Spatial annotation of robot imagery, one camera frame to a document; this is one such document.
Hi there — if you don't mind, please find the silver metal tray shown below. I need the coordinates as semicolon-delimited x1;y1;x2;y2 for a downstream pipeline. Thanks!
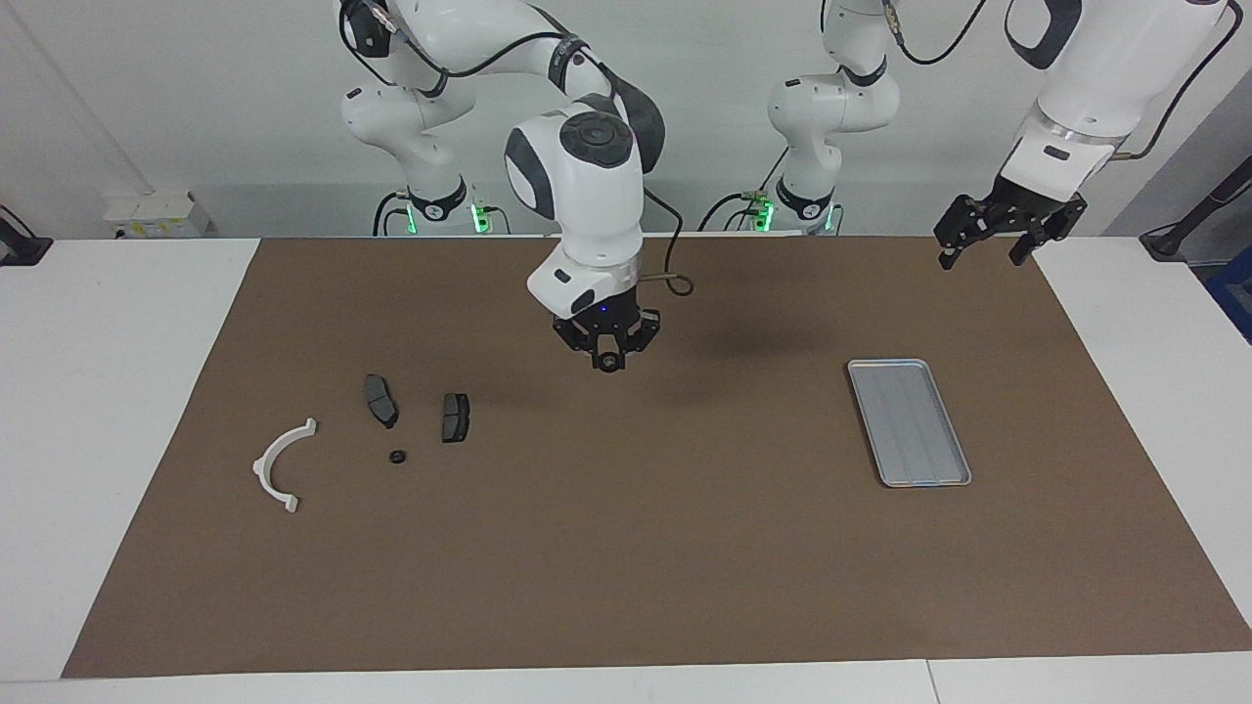
846;358;973;489

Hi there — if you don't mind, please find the brown table mat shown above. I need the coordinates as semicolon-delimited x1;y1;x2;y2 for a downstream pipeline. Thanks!
61;235;1252;680

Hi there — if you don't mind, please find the blue crate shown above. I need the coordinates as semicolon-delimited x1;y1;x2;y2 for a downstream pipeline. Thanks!
1208;264;1252;343

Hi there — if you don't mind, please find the dark curved brake pad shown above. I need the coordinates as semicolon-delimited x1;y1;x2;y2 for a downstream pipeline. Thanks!
363;373;400;430

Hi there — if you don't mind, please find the white power box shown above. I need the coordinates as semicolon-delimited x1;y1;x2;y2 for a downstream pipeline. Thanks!
103;191;211;239

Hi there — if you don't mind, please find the black table clamp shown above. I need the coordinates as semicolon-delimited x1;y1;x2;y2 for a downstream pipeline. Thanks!
0;205;52;267

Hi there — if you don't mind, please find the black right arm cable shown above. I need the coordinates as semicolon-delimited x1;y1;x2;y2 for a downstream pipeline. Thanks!
337;0;697;299

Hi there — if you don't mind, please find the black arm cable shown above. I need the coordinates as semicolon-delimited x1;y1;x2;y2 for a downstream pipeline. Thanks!
880;0;1248;162
337;0;697;299

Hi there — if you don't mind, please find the black pole mount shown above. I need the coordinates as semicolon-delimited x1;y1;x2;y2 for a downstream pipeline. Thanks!
1140;156;1252;263

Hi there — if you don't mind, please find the black left base cable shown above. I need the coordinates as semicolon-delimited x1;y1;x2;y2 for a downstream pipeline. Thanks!
697;147;791;233

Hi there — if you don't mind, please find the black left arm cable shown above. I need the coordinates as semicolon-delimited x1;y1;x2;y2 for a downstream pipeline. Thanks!
880;0;1248;162

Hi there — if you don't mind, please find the white curved plastic bracket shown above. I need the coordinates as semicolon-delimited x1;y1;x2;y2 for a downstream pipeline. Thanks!
251;418;319;514

